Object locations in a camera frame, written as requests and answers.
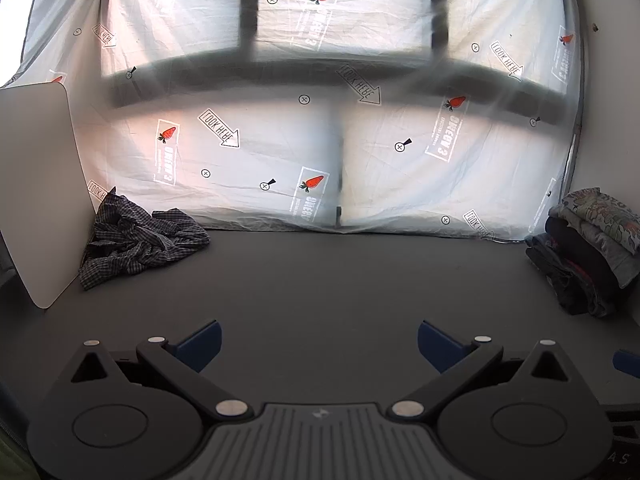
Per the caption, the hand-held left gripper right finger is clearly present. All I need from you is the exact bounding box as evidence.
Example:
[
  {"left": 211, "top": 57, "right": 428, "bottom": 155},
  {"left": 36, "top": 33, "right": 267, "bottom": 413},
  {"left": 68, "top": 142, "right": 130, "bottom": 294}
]
[{"left": 391, "top": 320, "right": 573, "bottom": 420}]

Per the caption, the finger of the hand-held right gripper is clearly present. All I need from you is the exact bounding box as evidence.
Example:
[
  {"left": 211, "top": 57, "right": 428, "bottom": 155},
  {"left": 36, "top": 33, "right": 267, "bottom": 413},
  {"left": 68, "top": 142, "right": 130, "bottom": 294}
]
[{"left": 612, "top": 349, "right": 640, "bottom": 377}]

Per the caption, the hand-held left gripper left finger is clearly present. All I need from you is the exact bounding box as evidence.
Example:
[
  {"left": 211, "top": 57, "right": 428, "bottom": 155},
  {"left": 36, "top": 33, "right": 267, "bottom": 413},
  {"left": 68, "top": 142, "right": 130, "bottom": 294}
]
[{"left": 70, "top": 320, "right": 251, "bottom": 422}]

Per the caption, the blue plaid shirt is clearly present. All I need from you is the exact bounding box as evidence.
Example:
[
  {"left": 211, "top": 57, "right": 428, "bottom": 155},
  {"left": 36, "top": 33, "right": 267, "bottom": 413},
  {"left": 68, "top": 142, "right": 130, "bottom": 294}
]
[{"left": 79, "top": 187, "right": 211, "bottom": 292}]

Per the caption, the grey folded cloth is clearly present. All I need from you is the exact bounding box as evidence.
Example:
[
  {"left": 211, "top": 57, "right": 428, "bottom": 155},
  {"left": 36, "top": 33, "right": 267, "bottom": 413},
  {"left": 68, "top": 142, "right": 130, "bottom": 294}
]
[{"left": 550, "top": 205, "right": 640, "bottom": 288}]

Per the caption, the black folded garment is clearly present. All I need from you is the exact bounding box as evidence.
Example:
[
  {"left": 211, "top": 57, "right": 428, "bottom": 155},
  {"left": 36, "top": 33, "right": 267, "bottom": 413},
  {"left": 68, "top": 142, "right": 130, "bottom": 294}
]
[{"left": 544, "top": 217, "right": 628, "bottom": 313}]

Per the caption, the floral folded cloth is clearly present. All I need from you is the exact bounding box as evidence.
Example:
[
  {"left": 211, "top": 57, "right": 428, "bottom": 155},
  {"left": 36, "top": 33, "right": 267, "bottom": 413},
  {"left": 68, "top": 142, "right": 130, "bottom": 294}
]
[{"left": 561, "top": 187, "right": 640, "bottom": 257}]

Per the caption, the printed white sheet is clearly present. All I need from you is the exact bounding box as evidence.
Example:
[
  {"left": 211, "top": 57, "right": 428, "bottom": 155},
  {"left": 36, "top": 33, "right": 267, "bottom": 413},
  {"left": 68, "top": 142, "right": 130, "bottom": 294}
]
[{"left": 0, "top": 0, "right": 586, "bottom": 241}]

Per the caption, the white board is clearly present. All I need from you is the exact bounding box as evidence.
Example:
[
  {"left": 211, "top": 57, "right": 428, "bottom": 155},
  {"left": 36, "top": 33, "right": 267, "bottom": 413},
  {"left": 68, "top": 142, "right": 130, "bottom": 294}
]
[{"left": 0, "top": 81, "right": 98, "bottom": 309}]

